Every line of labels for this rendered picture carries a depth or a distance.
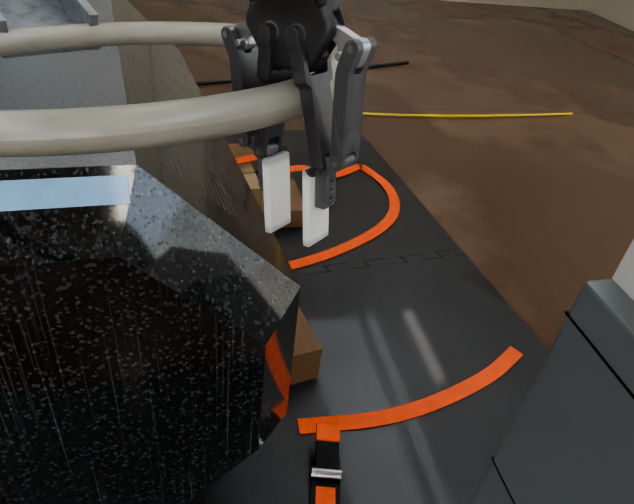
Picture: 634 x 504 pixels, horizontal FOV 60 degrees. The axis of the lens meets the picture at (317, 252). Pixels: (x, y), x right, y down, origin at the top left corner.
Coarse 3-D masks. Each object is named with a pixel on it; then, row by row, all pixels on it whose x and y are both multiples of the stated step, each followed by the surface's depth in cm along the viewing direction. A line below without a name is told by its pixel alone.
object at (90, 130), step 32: (32, 32) 69; (64, 32) 71; (96, 32) 72; (128, 32) 73; (160, 32) 74; (192, 32) 74; (224, 96) 38; (256, 96) 39; (288, 96) 41; (0, 128) 34; (32, 128) 34; (64, 128) 34; (96, 128) 35; (128, 128) 35; (160, 128) 36; (192, 128) 37; (224, 128) 38; (256, 128) 40
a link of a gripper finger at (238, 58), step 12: (228, 36) 44; (228, 48) 44; (240, 48) 44; (240, 60) 44; (252, 60) 45; (240, 72) 44; (252, 72) 45; (240, 84) 45; (252, 84) 46; (240, 144) 48
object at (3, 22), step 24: (0, 0) 77; (24, 0) 78; (48, 0) 80; (72, 0) 74; (0, 24) 66; (24, 24) 74; (48, 24) 75; (96, 24) 72; (72, 48) 73; (96, 48) 75
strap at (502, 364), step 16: (240, 160) 208; (336, 176) 246; (384, 224) 219; (352, 240) 208; (368, 240) 209; (320, 256) 198; (512, 352) 168; (496, 368) 162; (464, 384) 156; (480, 384) 157; (432, 400) 150; (448, 400) 151; (336, 416) 143; (352, 416) 143; (368, 416) 144; (384, 416) 144; (400, 416) 145; (416, 416) 145; (304, 432) 138
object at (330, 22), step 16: (256, 0) 41; (272, 0) 40; (288, 0) 39; (304, 0) 38; (320, 0) 38; (336, 0) 38; (256, 16) 41; (272, 16) 41; (288, 16) 40; (304, 16) 39; (320, 16) 38; (336, 16) 39; (256, 32) 42; (304, 32) 39; (320, 32) 39; (320, 48) 39; (288, 64) 41; (320, 64) 41
